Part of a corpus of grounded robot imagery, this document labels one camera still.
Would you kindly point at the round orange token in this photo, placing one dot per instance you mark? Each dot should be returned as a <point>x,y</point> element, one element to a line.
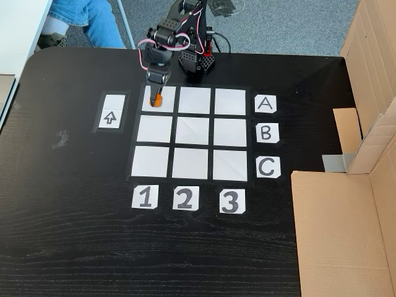
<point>158,100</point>

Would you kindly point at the white grid sheet, black tape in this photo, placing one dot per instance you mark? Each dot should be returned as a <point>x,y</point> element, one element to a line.
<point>157,130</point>

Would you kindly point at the white arrow paper sheet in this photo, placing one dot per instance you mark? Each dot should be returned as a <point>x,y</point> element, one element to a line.
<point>109,119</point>

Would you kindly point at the red and black clamp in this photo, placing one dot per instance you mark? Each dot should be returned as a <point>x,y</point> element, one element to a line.
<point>208,46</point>

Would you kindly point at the grey metal furniture leg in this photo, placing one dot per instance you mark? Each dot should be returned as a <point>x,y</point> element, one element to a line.
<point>127,24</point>

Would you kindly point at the person's leg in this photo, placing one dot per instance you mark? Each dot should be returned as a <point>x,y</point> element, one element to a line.
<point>66,12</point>
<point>103,28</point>

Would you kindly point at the black tape on carpet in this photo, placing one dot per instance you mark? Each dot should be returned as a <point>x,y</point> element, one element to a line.
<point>222,6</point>

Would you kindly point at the paper sheet letter A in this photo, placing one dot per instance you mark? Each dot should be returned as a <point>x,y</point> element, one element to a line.
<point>265,105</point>

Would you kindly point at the paper sheet number 1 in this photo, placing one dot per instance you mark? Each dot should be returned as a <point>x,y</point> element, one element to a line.
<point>144,197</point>

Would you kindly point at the crumpled tape scraps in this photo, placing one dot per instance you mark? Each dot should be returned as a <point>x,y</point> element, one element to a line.
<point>60,140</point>

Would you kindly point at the person's shoe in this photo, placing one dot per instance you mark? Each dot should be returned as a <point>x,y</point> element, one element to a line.
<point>52,38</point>

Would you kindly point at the paper sheet number 2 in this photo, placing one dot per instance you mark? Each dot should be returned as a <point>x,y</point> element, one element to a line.
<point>185,198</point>

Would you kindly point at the paper sheet letter B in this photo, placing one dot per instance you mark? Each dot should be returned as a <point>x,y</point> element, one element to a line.
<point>267,133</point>

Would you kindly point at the paper sheet letter C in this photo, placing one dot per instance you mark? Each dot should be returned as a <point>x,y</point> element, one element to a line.
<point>268,167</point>

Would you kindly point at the paper sheet number 3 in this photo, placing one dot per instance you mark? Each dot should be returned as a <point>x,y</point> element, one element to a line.
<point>232,201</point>

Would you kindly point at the small tape scrap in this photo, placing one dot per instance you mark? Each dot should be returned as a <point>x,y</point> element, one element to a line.
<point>17,106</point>

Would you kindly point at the white table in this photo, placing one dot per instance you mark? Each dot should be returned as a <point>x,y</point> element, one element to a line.
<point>18,34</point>

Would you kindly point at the brown cardboard screen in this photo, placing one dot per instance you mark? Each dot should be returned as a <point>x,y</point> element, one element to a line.
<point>337,232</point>

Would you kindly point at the grey duct tape strip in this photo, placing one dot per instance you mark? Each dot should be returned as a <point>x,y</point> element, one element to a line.
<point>335,162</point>

